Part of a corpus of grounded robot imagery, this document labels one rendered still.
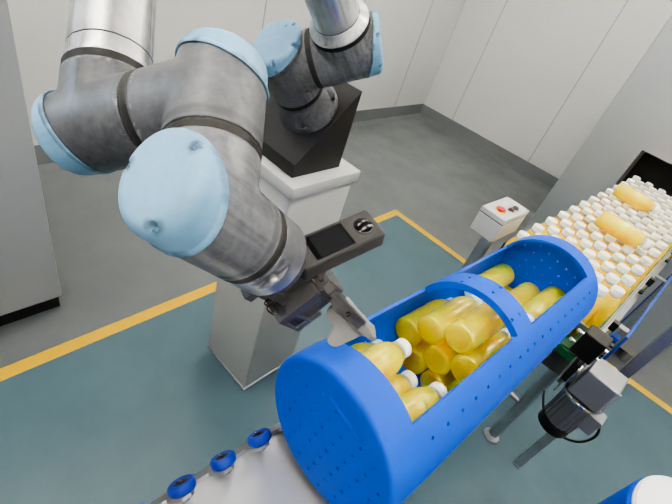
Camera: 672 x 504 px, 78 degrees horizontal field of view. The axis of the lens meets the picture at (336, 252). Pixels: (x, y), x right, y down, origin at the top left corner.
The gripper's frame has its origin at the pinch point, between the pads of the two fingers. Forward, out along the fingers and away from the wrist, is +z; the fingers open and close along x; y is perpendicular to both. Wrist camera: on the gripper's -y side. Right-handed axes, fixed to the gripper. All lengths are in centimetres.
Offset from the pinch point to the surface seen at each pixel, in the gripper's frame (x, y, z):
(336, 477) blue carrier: 17.2, 20.6, 14.4
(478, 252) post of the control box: -31, -37, 106
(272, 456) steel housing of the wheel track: 6.8, 32.8, 20.6
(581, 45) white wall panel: -228, -304, 336
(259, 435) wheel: 3.7, 30.9, 15.6
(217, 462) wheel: 5.0, 36.5, 9.4
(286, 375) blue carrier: 0.3, 18.3, 8.7
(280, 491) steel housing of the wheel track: 13.0, 33.3, 19.3
